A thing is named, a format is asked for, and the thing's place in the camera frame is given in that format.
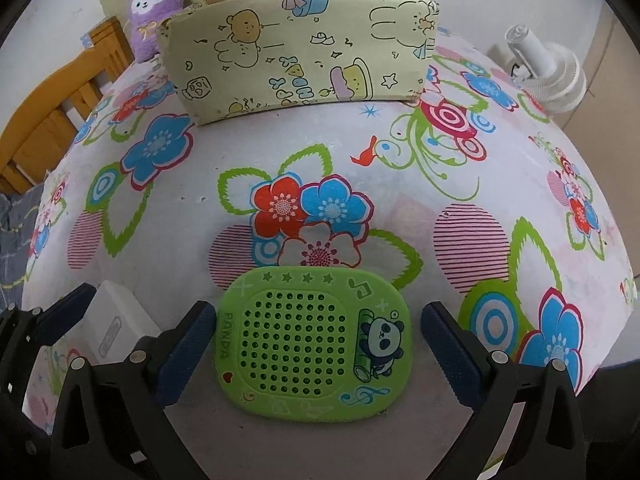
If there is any small white box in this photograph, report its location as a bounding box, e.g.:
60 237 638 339
82 282 161 361

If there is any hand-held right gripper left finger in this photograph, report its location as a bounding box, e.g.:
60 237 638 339
50 300 218 480

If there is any floral tablecloth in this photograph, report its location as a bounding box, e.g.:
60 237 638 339
20 30 638 466

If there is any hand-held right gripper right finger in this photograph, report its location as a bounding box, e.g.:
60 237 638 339
421 301 585 480

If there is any white fan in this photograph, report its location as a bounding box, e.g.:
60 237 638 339
502 25 586 111

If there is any purple plush toy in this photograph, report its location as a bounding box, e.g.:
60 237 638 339
127 0 188 63

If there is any printed fabric storage box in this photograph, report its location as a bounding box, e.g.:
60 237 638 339
157 0 441 126

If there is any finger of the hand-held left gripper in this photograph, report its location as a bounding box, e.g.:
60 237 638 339
0 282 98 350

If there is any wooden chair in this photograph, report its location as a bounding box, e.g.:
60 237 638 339
0 15 136 196

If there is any green panda case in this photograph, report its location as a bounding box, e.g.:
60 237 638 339
215 267 413 423

